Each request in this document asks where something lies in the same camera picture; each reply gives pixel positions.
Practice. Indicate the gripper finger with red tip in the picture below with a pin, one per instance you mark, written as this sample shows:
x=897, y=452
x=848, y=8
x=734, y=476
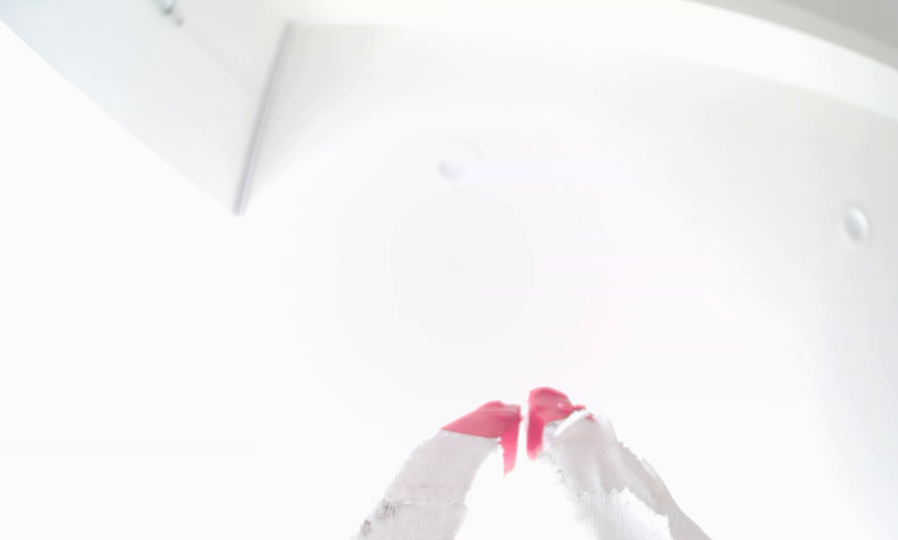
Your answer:
x=430, y=480
x=606, y=480

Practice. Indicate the small round white ceiling fixture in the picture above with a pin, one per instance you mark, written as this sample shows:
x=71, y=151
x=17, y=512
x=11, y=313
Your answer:
x=856, y=223

